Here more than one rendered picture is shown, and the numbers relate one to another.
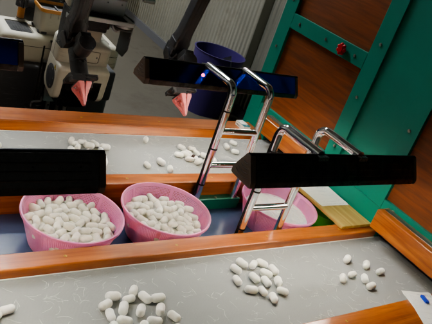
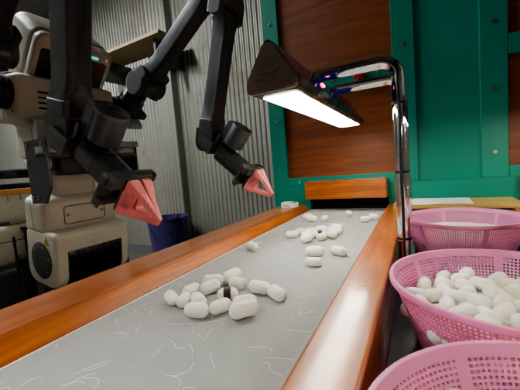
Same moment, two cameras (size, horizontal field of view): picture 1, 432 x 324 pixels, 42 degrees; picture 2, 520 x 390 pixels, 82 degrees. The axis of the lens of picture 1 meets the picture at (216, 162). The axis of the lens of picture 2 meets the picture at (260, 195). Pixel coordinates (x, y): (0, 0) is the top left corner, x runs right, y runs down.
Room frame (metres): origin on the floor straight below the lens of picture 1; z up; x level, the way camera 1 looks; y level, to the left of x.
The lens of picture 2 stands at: (1.18, 0.49, 0.93)
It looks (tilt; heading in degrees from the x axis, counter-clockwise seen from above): 5 degrees down; 339
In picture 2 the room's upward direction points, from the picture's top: 5 degrees counter-clockwise
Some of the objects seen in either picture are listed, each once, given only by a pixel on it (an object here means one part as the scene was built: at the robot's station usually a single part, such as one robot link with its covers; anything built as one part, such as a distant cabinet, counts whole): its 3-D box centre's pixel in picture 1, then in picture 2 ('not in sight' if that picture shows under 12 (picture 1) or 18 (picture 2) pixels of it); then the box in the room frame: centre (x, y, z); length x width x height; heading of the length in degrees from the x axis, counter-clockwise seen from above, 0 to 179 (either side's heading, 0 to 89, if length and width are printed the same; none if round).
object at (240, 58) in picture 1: (212, 80); (171, 238); (4.40, 0.25, 0.28); 0.47 x 0.43 x 0.55; 39
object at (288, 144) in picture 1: (285, 139); (344, 188); (2.12, -0.23, 0.83); 0.30 x 0.06 x 0.07; 41
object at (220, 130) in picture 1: (219, 136); (364, 172); (1.73, 0.02, 0.90); 0.20 x 0.19 x 0.45; 131
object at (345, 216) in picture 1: (325, 198); (452, 203); (1.83, -0.41, 0.77); 0.33 x 0.15 x 0.01; 41
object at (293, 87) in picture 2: (225, 77); (325, 100); (1.79, 0.07, 1.08); 0.62 x 0.08 x 0.07; 131
